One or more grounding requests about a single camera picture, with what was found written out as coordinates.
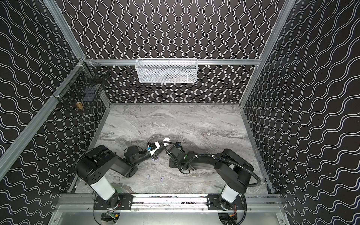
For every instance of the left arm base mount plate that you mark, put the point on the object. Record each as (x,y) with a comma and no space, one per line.
(121,202)

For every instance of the aluminium front rail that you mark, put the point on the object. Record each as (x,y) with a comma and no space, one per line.
(161,203)

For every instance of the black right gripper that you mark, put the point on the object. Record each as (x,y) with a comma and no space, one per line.
(168,147)

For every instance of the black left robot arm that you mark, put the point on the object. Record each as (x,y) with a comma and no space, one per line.
(92,166)

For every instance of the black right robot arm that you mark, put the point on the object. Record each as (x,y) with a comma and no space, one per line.
(236,172)

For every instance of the black wire basket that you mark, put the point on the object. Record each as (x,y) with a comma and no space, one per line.
(84,86)

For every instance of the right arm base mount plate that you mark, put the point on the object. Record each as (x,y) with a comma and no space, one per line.
(215,202)

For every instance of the white mesh wire basket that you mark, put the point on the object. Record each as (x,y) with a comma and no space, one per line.
(167,70)

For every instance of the brass fitting in basket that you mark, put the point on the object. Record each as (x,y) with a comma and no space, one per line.
(79,106)

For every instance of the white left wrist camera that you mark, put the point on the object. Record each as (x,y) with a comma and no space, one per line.
(153,147)

